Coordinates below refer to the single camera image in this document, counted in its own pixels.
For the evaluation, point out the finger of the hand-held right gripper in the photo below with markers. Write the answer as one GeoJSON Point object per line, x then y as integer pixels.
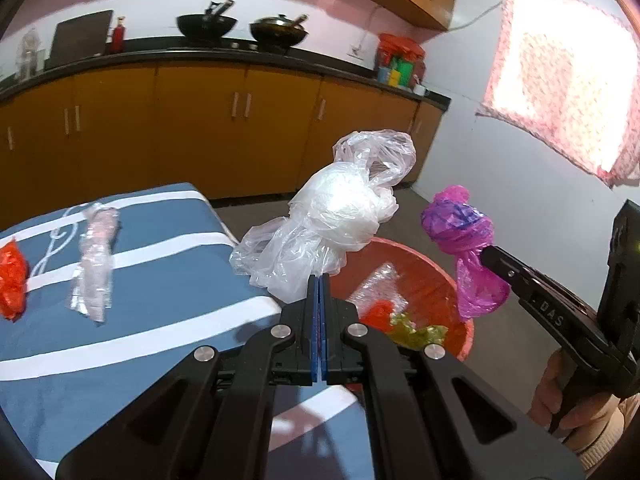
{"type": "Point", "coordinates": [505, 267]}

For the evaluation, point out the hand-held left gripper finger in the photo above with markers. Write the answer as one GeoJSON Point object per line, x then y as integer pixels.
{"type": "Point", "coordinates": [325, 345]}
{"type": "Point", "coordinates": [314, 340]}

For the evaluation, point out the orange plastic bag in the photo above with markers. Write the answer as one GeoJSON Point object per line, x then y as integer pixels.
{"type": "Point", "coordinates": [10, 280]}
{"type": "Point", "coordinates": [380, 315]}

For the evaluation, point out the purple plastic bag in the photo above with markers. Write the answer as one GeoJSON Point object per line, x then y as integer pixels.
{"type": "Point", "coordinates": [455, 225]}

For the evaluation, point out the red woven plastic basket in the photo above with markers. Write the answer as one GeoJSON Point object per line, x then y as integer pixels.
{"type": "Point", "coordinates": [430, 280]}

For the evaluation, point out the long clear bubble wrap sheet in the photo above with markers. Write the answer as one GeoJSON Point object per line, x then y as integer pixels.
{"type": "Point", "coordinates": [380, 285]}

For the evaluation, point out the yellow-green plastic bag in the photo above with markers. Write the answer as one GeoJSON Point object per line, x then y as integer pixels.
{"type": "Point", "coordinates": [415, 332]}

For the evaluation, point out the white translucent plastic bag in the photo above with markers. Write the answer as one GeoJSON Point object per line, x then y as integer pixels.
{"type": "Point", "coordinates": [340, 210]}

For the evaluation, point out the person's right forearm cream sleeve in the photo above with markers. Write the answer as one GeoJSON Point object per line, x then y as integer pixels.
{"type": "Point", "coordinates": [620, 440]}

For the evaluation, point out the person's right hand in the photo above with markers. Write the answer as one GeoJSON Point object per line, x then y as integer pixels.
{"type": "Point", "coordinates": [542, 395]}

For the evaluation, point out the white mug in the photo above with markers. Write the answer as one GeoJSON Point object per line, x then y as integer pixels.
{"type": "Point", "coordinates": [419, 90]}

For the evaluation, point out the pink patterned window curtain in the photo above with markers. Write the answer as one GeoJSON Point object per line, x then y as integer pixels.
{"type": "Point", "coordinates": [560, 75]}

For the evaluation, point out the large clear bubble wrap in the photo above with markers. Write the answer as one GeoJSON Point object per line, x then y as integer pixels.
{"type": "Point", "coordinates": [95, 265]}

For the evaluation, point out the red bag with colourful packets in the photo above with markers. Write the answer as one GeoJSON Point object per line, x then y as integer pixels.
{"type": "Point", "coordinates": [400, 55]}

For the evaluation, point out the wooden lower kitchen cabinets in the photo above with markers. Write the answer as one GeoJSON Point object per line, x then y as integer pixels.
{"type": "Point", "coordinates": [200, 130]}

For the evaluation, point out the black frying pan with lid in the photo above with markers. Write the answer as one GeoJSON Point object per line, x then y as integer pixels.
{"type": "Point", "coordinates": [277, 32]}

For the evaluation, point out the black wok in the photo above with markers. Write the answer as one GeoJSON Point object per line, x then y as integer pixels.
{"type": "Point", "coordinates": [205, 25]}

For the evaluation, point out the black kitchen countertop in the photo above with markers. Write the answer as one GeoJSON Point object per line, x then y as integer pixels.
{"type": "Point", "coordinates": [150, 47]}

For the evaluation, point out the red bottle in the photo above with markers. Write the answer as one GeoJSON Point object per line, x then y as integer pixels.
{"type": "Point", "coordinates": [118, 37]}

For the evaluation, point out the dark cutting board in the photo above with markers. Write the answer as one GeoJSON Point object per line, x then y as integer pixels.
{"type": "Point", "coordinates": [80, 37]}

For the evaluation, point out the clear bag with jars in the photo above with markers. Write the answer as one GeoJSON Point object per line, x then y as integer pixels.
{"type": "Point", "coordinates": [29, 55]}

